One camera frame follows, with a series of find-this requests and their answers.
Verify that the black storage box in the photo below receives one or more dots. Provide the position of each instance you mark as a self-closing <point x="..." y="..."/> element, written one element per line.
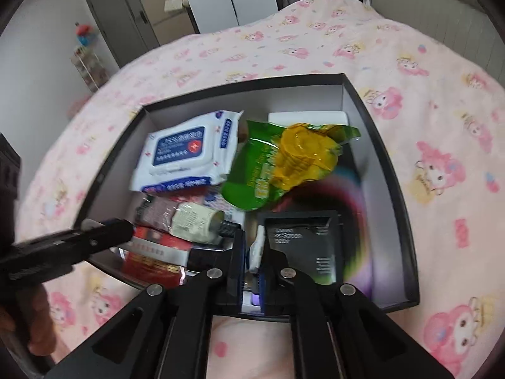
<point x="315" y="98"/>

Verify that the pink printed blanket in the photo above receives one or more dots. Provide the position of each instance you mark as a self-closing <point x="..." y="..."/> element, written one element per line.
<point x="434" y="87"/>

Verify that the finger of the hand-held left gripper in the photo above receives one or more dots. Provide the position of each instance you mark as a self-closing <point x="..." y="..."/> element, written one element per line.
<point x="106" y="235"/>

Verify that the black screen protector package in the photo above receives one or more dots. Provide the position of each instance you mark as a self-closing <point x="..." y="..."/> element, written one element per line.
<point x="307" y="244"/>

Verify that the small white plastic item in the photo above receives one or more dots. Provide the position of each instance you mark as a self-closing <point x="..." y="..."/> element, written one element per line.
<point x="255" y="250"/>

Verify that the green packet of yellow corn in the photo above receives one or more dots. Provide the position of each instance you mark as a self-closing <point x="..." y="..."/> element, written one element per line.
<point x="300" y="158"/>

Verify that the red packet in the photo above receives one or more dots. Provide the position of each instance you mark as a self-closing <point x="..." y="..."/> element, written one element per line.
<point x="158" y="260"/>

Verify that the iridescent dark packet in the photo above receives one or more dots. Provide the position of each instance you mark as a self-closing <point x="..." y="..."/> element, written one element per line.
<point x="355" y="244"/>

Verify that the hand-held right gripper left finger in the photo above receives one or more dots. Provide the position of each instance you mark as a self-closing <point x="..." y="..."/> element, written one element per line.
<point x="238" y="268"/>

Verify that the white blue wet wipes pack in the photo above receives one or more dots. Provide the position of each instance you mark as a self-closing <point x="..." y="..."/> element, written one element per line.
<point x="177" y="154"/>

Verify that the pink cushion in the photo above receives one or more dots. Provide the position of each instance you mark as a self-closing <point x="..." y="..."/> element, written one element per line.
<point x="77" y="106"/>

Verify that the mauve cream tube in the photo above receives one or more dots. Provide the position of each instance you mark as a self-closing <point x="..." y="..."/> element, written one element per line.
<point x="189" y="221"/>

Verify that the red blue plush toy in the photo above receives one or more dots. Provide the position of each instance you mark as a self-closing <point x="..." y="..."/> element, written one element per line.
<point x="85" y="33"/>

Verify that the person's left hand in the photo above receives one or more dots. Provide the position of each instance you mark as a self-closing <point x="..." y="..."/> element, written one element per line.
<point x="41" y="316"/>

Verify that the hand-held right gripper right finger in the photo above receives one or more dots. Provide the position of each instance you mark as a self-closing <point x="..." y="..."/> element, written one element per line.
<point x="263" y="292"/>

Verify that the beige padded headboard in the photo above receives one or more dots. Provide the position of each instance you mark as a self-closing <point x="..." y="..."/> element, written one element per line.
<point x="434" y="12"/>

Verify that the white roll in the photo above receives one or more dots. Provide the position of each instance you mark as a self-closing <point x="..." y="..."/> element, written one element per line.
<point x="307" y="117"/>

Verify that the white shelf rack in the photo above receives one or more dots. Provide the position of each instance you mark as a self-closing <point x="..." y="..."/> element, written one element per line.
<point x="90" y="67"/>

